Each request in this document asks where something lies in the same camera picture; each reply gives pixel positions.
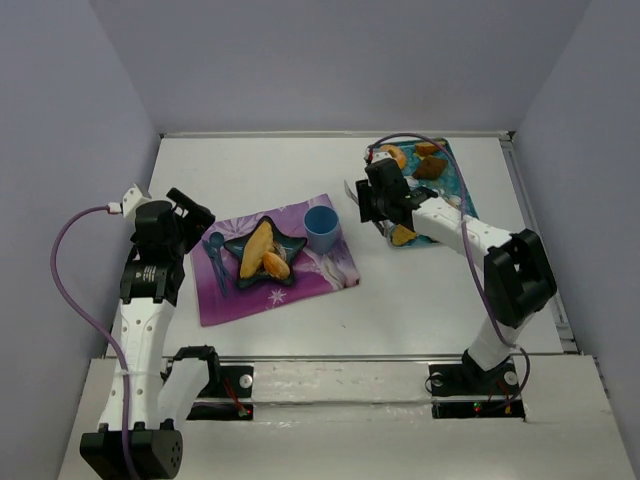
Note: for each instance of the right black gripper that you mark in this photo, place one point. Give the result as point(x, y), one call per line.
point(367, 201)

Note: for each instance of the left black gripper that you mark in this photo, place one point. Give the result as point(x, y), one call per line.
point(192, 212)

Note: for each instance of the metal tongs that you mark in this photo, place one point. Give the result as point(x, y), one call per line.
point(381, 226)

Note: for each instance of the long yellow bread loaf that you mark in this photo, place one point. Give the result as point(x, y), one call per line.
point(259, 243)

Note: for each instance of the small round bun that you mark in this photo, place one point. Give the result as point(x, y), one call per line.
point(275, 266)

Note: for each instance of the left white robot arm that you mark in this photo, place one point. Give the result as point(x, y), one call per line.
point(138, 435)

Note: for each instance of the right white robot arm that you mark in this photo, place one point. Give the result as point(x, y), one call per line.
point(511, 270)

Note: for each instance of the speckled bread slice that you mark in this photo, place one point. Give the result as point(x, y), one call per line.
point(402, 236)

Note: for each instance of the dark chocolate bread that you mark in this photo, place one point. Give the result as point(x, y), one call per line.
point(430, 168)

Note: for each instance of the brown bread wedge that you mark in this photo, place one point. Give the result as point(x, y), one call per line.
point(424, 149)

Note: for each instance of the orange glazed donut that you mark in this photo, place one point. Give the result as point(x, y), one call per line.
point(396, 153)

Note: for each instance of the blue plastic spoon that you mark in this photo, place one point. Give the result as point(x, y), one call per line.
point(216, 241)

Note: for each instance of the teal floral tray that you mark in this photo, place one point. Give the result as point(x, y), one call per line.
point(447, 186)

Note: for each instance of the blue plastic cup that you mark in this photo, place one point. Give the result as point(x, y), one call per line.
point(321, 224)

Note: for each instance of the teal star-shaped plate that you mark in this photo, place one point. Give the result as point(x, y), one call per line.
point(287, 248)

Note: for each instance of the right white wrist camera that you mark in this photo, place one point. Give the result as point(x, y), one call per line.
point(380, 158)

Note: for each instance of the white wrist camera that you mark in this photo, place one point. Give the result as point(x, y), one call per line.
point(380, 158)
point(133, 198)

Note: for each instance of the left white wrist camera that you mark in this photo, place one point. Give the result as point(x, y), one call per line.
point(133, 198)

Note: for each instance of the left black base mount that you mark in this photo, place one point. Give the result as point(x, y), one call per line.
point(228, 400)

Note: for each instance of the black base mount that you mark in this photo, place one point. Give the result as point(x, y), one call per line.
point(480, 395)
point(228, 400)

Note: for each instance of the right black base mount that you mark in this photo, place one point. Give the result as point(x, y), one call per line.
point(480, 395)

